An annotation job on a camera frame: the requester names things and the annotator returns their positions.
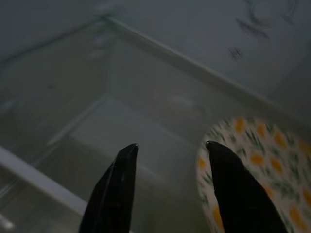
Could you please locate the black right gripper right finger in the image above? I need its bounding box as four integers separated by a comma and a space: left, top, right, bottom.
205, 140, 288, 233

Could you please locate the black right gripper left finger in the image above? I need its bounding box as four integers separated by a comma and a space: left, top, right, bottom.
78, 143, 139, 233

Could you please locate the yellow flower patterned plate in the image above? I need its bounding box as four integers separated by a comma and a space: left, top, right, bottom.
196, 116, 311, 233

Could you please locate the glass fridge shelf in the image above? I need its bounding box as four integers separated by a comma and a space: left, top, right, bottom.
0, 16, 311, 233

